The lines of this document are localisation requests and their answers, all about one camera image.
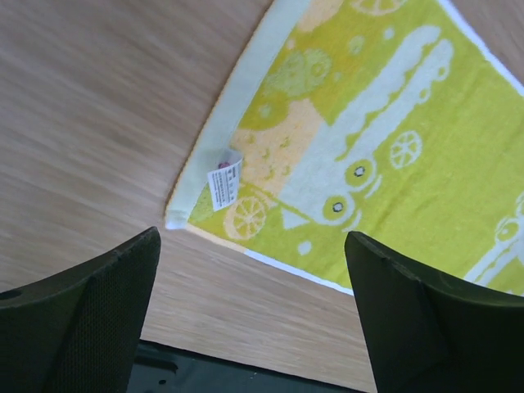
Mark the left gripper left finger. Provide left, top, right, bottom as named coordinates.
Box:
left=1, top=227, right=161, bottom=392

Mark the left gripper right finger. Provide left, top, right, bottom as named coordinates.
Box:
left=345, top=232, right=523, bottom=392

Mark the yellow green patterned towel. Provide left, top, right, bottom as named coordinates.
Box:
left=165, top=1, right=523, bottom=295

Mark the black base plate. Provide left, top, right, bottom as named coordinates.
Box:
left=127, top=340, right=353, bottom=393

